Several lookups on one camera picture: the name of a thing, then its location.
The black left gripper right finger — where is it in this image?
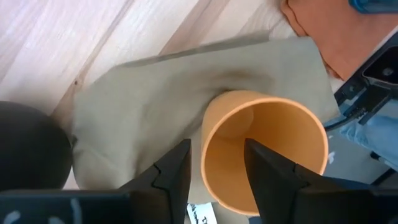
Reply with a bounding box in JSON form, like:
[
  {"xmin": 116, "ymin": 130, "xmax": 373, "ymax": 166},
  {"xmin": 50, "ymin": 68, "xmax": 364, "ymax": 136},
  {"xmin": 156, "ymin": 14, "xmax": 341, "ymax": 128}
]
[{"xmin": 243, "ymin": 138, "xmax": 398, "ymax": 224}]

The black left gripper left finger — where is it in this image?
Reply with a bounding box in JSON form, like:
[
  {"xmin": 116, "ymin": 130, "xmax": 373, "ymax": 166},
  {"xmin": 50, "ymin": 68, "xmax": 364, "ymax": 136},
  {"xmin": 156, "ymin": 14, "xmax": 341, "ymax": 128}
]
[{"xmin": 0, "ymin": 138, "xmax": 193, "ymax": 224}]

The small orange cup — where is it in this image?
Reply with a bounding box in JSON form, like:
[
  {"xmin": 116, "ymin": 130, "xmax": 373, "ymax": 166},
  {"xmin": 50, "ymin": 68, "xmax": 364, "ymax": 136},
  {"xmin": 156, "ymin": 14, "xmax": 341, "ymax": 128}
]
[{"xmin": 200, "ymin": 89, "xmax": 330, "ymax": 218}]

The black mug with yellow inside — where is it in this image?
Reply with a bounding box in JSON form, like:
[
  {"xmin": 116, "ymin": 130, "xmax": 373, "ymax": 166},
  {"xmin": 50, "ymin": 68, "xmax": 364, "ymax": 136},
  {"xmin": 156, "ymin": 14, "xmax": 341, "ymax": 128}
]
[{"xmin": 0, "ymin": 100, "xmax": 75, "ymax": 191}]

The teal faceted plastic tumbler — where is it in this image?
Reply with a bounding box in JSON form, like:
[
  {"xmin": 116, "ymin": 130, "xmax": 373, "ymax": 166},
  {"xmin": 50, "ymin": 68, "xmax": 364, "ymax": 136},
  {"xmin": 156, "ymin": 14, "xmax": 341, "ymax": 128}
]
[{"xmin": 347, "ymin": 0, "xmax": 398, "ymax": 15}]

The white printed cloth tag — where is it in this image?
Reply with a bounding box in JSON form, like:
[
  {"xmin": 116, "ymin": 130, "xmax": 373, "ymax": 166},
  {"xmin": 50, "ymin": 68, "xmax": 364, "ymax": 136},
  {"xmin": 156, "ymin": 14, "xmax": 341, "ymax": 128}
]
[{"xmin": 185, "ymin": 202, "xmax": 218, "ymax": 224}]

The beige cloth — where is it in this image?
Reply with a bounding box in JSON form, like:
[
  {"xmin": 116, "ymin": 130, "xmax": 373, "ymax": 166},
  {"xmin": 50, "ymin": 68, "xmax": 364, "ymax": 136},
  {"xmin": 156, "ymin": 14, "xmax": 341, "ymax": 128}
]
[{"xmin": 70, "ymin": 36, "xmax": 342, "ymax": 224}]

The person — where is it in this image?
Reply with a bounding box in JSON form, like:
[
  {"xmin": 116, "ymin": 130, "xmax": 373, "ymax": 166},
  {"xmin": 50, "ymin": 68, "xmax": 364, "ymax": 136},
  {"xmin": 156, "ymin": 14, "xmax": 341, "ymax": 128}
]
[{"xmin": 340, "ymin": 113, "xmax": 398, "ymax": 172}]

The orange cloth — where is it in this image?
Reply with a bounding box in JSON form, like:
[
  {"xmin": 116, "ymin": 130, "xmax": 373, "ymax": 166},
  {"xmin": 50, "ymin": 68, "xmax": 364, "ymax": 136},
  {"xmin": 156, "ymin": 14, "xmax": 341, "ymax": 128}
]
[{"xmin": 279, "ymin": 0, "xmax": 398, "ymax": 82}]

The small black camera box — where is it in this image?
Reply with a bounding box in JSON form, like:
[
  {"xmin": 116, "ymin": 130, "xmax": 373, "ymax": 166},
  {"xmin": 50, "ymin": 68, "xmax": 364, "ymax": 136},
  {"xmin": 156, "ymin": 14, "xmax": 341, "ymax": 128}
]
[{"xmin": 361, "ymin": 45, "xmax": 398, "ymax": 87}]

